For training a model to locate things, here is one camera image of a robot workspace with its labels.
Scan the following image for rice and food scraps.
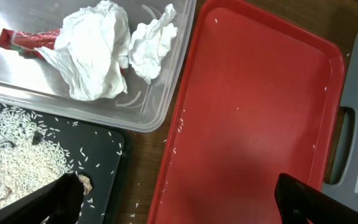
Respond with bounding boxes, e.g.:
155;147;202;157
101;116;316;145
0;101;124;218

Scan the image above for clear plastic waste bin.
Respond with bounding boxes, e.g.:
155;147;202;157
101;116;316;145
0;0;196;133

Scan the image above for red plastic tray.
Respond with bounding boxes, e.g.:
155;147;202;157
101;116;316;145
148;0;345;224

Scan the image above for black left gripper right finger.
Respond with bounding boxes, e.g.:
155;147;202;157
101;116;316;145
275;173;358;224

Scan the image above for red snack wrapper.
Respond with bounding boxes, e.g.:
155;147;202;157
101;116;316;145
0;29;60;58

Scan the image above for large white napkin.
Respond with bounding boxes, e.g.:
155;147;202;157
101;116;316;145
36;1;131;101

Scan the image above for small crumpled white napkin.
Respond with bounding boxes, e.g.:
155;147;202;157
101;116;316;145
128;4;178;84

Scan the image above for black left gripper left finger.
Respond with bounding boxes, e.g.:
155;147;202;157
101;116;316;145
0;174;84;224

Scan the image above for black food waste tray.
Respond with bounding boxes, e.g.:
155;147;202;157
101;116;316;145
0;99;133;224

